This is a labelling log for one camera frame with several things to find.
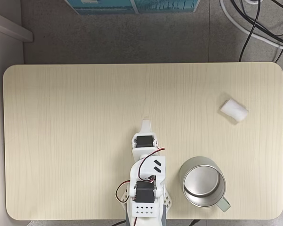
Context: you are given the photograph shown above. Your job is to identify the white gauze dressing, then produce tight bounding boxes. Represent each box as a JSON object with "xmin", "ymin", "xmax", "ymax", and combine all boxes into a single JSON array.
[{"xmin": 218, "ymin": 99, "xmax": 248, "ymax": 123}]

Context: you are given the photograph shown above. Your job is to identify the blue printed box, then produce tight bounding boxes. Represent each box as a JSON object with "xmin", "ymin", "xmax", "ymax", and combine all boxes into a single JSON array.
[{"xmin": 64, "ymin": 0, "xmax": 201, "ymax": 16}]

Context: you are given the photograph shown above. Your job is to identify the white ledge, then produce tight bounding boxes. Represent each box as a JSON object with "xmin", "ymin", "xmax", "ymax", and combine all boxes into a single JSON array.
[{"xmin": 0, "ymin": 10, "xmax": 34, "ymax": 43}]

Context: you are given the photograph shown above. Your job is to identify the red black white servo wire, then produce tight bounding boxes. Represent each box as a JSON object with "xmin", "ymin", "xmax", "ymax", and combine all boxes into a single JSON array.
[{"xmin": 138, "ymin": 147, "xmax": 166, "ymax": 182}]

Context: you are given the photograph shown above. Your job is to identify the metal cup green handle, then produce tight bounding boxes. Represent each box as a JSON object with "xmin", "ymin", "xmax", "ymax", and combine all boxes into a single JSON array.
[{"xmin": 179, "ymin": 157, "xmax": 232, "ymax": 213}]

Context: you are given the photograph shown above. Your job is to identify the thick white cable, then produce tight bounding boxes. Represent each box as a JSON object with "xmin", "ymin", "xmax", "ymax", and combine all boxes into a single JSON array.
[{"xmin": 218, "ymin": 0, "xmax": 283, "ymax": 53}]

